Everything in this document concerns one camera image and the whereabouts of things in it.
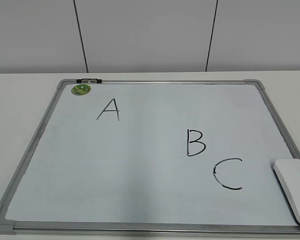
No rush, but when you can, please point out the green round magnet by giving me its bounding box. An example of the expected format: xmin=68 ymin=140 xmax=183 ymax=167
xmin=71 ymin=84 xmax=91 ymax=96

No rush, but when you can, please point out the white framed whiteboard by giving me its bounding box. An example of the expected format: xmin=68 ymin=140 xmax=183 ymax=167
xmin=0 ymin=79 xmax=300 ymax=238

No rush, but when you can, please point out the black hanging clip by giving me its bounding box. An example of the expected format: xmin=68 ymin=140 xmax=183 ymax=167
xmin=76 ymin=78 xmax=103 ymax=84

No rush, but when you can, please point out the white board eraser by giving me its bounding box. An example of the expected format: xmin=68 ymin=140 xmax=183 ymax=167
xmin=273 ymin=158 xmax=300 ymax=224

